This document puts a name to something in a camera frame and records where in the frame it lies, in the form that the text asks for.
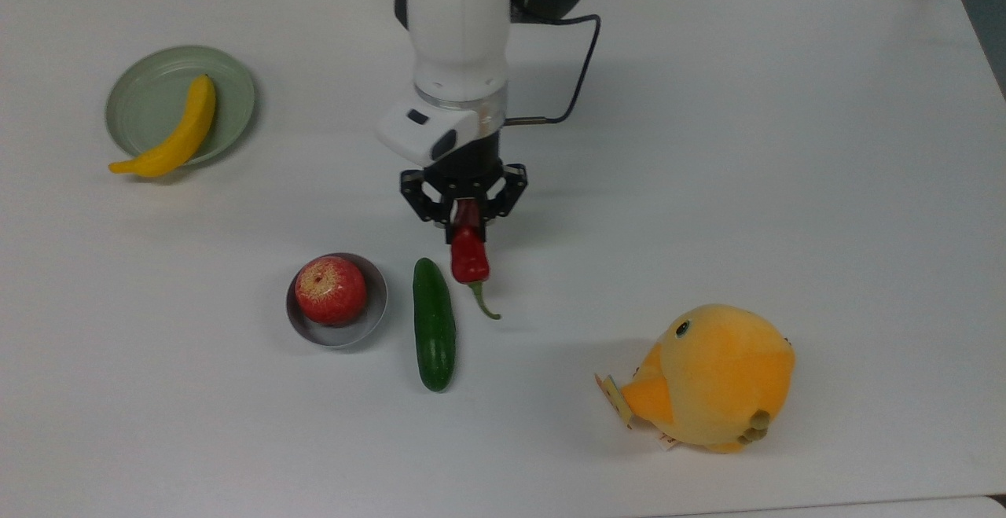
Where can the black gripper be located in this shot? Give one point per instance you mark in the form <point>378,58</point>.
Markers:
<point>475,163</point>

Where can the red chili pepper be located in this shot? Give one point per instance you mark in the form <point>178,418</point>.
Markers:
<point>469,258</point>

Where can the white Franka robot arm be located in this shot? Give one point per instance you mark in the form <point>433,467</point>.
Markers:
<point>460,31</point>

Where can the pale green plastic plate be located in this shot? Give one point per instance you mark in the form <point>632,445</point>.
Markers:
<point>149,101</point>

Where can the dark green cucumber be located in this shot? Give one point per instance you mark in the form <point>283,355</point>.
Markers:
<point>434,325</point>

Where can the small grey bowl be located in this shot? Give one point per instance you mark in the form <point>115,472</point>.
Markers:
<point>376,310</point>

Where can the red toy apple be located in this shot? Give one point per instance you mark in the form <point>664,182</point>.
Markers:
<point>331,290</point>

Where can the yellow toy banana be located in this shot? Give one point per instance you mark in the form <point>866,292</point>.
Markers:
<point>185,133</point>

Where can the yellow plush chick toy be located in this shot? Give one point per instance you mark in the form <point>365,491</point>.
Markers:
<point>723,376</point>

